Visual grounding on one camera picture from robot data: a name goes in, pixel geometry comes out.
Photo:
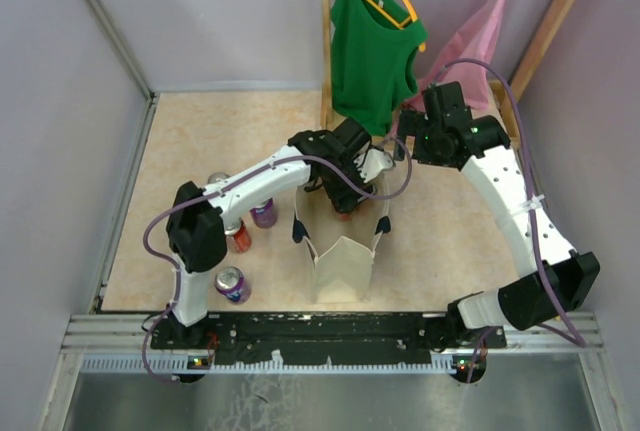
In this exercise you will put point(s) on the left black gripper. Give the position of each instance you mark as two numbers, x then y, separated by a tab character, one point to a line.
343	200

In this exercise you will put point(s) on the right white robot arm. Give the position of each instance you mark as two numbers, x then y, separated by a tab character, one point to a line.
553	277

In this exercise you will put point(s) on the purple soda can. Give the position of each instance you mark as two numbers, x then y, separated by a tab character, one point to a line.
231	283
217	177
265	215

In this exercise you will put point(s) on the beige canvas tote bag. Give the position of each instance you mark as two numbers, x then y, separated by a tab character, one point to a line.
342	249

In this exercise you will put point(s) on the green tank top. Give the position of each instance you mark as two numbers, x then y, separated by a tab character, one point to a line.
373	49

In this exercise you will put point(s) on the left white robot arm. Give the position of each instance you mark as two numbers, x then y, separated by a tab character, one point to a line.
196	229

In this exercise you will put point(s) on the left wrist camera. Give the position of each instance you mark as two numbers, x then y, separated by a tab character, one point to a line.
373	162

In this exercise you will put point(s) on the purple soda can front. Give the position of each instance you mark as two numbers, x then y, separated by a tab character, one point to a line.
231	283

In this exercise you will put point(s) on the wooden clothes rack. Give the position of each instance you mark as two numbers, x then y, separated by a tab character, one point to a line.
533	56

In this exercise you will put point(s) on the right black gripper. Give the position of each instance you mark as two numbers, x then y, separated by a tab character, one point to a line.
411	125

